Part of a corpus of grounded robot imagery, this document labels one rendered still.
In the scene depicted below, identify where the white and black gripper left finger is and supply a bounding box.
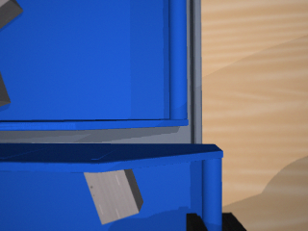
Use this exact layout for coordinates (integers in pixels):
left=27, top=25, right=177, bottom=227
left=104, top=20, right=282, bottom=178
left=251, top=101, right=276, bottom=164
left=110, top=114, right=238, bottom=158
left=186, top=213, right=208, bottom=231

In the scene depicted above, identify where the grey shelf rack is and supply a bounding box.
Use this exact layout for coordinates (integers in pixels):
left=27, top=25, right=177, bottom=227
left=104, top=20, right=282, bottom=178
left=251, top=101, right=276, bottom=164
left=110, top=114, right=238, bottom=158
left=0, top=0, right=202, bottom=143

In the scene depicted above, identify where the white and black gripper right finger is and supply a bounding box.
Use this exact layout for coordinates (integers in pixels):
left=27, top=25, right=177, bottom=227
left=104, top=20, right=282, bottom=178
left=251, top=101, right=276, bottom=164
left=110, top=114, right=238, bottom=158
left=222, top=213, right=246, bottom=231

